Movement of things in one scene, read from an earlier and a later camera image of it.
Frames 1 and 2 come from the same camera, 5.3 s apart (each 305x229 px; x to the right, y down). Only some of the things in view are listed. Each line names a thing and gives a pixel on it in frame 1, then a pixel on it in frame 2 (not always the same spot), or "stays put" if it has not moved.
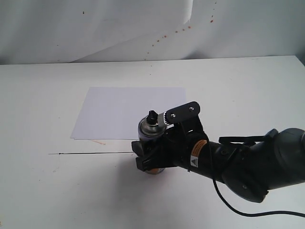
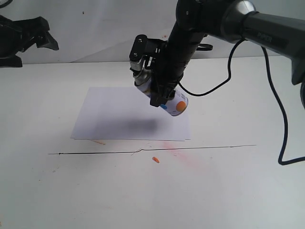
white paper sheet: x=107 y=113 stays put
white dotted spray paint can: x=150 y=128 to x=176 y=106
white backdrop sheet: x=58 y=31 stays put
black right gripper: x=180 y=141 to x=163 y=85
